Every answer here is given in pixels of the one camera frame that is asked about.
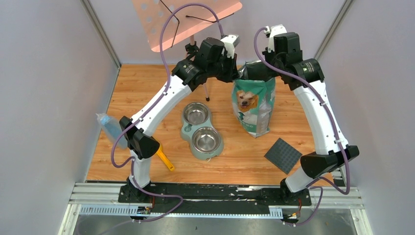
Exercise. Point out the yellow plastic scoop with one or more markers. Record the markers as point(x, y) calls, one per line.
point(160, 153)

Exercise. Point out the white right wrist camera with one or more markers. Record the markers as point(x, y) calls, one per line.
point(272, 31)

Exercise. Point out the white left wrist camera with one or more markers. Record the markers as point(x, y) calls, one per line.
point(230, 42)

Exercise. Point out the near steel bowl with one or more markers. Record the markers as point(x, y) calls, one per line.
point(206, 140)

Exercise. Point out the clear blue water bottle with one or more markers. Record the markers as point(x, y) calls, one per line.
point(110, 126)

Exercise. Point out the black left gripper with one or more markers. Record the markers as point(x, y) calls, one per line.
point(231, 69)

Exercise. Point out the pink music stand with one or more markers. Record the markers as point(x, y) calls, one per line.
point(168, 22)

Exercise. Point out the green dog food bag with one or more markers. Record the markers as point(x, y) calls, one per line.
point(253, 98)

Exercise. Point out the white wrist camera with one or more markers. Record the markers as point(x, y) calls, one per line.
point(272, 31)
point(230, 42)

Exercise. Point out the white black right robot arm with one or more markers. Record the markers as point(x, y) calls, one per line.
point(283, 57)

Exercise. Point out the dark grey studded plate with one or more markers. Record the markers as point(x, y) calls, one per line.
point(283, 156)

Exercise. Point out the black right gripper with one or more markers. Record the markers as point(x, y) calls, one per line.
point(268, 55)

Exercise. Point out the green double pet bowl stand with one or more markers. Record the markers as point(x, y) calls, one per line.
point(187, 131)

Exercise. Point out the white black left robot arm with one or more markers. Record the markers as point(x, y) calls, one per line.
point(212, 58)

